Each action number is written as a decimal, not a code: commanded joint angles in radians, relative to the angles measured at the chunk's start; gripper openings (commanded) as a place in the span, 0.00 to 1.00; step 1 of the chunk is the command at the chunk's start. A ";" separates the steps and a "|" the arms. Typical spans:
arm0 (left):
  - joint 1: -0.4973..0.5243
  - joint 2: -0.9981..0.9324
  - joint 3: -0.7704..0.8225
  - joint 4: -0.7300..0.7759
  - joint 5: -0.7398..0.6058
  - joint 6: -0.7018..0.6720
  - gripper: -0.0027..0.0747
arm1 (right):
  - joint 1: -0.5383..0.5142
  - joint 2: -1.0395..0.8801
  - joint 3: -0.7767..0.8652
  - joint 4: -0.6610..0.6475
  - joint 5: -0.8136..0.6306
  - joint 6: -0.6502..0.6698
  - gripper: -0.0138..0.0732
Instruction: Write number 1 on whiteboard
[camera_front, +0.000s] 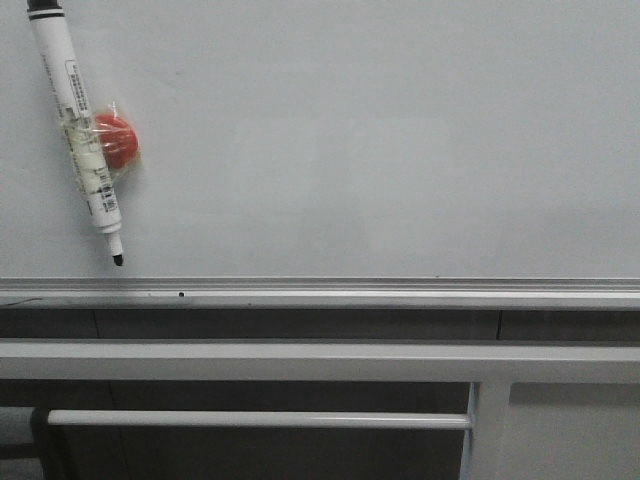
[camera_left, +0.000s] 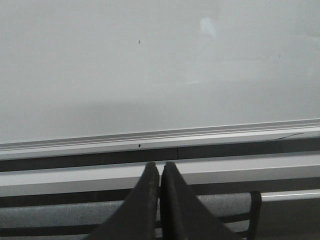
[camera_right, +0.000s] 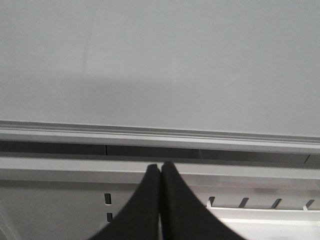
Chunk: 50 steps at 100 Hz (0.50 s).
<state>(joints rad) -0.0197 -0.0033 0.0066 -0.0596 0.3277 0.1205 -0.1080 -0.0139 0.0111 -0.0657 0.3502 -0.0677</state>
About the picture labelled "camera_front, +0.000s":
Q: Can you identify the red round magnet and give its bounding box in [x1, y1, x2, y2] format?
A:
[95, 113, 139, 171]

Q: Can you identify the white whiteboard marker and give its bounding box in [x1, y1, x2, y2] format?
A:
[27, 1, 124, 266]

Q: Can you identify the white whiteboard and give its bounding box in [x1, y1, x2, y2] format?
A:
[1, 1, 639, 309]

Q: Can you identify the white horizontal stand rod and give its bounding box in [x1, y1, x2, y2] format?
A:
[48, 410, 473, 430]

